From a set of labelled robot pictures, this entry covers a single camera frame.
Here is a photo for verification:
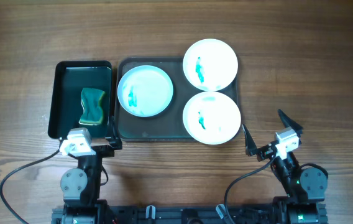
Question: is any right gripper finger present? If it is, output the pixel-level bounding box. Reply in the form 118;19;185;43
278;109;303;136
242;124;257;156

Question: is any green yellow sponge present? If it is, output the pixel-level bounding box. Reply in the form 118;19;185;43
79;88;106;126

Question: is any white plate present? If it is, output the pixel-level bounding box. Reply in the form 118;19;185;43
182;91;241;145
182;39;239;91

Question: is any light blue plate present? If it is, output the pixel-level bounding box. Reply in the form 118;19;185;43
117;65;174;118

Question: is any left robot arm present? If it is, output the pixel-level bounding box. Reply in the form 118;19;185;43
52;116;122;224

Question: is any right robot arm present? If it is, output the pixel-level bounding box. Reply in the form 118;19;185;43
242;110;329;224

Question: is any dark serving tray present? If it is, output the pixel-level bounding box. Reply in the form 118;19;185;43
115;57;238;141

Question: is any black water tub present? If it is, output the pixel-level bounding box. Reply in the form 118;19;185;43
48;60;115;139

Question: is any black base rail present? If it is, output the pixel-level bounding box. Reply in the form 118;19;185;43
51;203;328;224

